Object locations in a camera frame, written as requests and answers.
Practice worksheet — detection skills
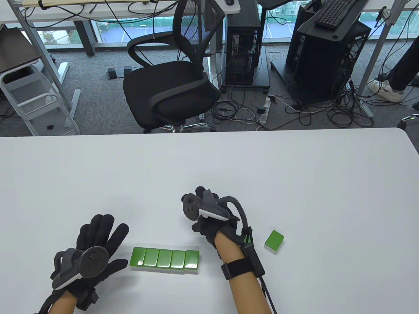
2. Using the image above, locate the dark brown board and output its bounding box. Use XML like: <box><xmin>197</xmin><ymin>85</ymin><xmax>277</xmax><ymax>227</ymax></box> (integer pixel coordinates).
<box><xmin>0</xmin><ymin>27</ymin><xmax>41</xmax><ymax>73</ymax></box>

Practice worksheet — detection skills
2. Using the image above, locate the black open-frame computer tower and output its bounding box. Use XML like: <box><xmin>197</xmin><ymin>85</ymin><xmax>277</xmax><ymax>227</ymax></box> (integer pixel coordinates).
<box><xmin>293</xmin><ymin>34</ymin><xmax>355</xmax><ymax>98</ymax></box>

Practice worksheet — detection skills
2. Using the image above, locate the grey round hand controller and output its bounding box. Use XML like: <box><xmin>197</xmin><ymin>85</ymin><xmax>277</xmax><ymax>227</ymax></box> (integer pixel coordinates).
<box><xmin>181</xmin><ymin>191</ymin><xmax>248</xmax><ymax>236</ymax></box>
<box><xmin>50</xmin><ymin>245</ymin><xmax>111</xmax><ymax>291</ymax></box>

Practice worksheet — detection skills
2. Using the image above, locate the black forearm sensor box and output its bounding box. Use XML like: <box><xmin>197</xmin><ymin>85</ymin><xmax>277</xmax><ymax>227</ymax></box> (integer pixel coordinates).
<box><xmin>242</xmin><ymin>244</ymin><xmax>265</xmax><ymax>278</ymax></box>

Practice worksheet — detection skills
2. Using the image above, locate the person's left forearm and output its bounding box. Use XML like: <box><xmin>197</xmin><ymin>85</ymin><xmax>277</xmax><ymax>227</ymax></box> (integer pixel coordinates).
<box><xmin>48</xmin><ymin>290</ymin><xmax>78</xmax><ymax>314</ymax></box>

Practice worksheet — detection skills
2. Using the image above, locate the set of green mahjong tiles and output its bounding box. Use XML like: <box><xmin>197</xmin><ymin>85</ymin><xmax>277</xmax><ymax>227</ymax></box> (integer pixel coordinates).
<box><xmin>130</xmin><ymin>230</ymin><xmax>285</xmax><ymax>274</ymax></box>

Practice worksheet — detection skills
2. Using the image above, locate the person's right hand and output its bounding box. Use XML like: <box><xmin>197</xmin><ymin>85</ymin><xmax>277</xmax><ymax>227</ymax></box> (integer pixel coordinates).
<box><xmin>191</xmin><ymin>186</ymin><xmax>245</xmax><ymax>251</ymax></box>

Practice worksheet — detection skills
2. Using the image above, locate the person's right forearm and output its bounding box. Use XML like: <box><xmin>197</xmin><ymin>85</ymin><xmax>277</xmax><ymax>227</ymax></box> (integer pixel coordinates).
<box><xmin>213</xmin><ymin>234</ymin><xmax>274</xmax><ymax>314</ymax></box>

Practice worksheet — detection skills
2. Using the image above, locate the black keyboard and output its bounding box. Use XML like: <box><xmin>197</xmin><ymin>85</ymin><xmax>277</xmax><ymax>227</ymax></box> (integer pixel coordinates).
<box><xmin>315</xmin><ymin>0</ymin><xmax>356</xmax><ymax>30</ymax></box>

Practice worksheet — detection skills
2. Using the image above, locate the person's left hand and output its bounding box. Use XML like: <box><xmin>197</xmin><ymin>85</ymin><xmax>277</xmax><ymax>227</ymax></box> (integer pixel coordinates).
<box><xmin>70</xmin><ymin>214</ymin><xmax>130</xmax><ymax>292</ymax></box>

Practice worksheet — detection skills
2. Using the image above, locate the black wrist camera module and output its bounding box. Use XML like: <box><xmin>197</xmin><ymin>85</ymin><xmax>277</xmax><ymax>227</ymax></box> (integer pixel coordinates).
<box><xmin>76</xmin><ymin>287</ymin><xmax>99</xmax><ymax>310</ymax></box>

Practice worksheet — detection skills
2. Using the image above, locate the black computer stand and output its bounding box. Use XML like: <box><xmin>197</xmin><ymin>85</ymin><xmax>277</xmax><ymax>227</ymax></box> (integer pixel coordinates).
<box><xmin>270</xmin><ymin>0</ymin><xmax>372</xmax><ymax>104</ymax></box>

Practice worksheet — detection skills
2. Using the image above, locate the aluminium frame post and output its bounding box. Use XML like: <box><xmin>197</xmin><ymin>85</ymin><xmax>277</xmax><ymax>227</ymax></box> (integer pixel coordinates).
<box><xmin>357</xmin><ymin>0</ymin><xmax>406</xmax><ymax>95</ymax></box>
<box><xmin>15</xmin><ymin>7</ymin><xmax>81</xmax><ymax>118</ymax></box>

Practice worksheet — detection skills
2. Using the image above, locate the tangle of floor cables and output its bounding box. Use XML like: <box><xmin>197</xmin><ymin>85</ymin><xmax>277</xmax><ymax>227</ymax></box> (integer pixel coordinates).
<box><xmin>209</xmin><ymin>83</ymin><xmax>375</xmax><ymax>128</ymax></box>

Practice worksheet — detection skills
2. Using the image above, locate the white power strip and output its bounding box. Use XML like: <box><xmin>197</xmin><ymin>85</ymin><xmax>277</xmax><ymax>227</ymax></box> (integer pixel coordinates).
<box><xmin>256</xmin><ymin>95</ymin><xmax>273</xmax><ymax>124</ymax></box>

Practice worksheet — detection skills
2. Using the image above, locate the black mesh office chair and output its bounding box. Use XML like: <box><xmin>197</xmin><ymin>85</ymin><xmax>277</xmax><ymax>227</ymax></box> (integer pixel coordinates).
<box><xmin>123</xmin><ymin>0</ymin><xmax>226</xmax><ymax>134</ymax></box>

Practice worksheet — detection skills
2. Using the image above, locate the chrome chair base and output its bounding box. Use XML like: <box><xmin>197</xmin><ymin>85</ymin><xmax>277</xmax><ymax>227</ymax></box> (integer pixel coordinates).
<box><xmin>397</xmin><ymin>113</ymin><xmax>419</xmax><ymax>130</ymax></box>

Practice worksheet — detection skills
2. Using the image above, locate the black rolling tower base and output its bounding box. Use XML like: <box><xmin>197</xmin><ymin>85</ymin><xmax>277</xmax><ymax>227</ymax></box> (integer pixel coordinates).
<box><xmin>221</xmin><ymin>45</ymin><xmax>271</xmax><ymax>95</ymax></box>

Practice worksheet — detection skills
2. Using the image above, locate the white step stool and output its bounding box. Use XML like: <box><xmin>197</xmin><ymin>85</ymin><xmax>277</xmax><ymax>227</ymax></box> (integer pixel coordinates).
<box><xmin>0</xmin><ymin>64</ymin><xmax>81</xmax><ymax>136</ymax></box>

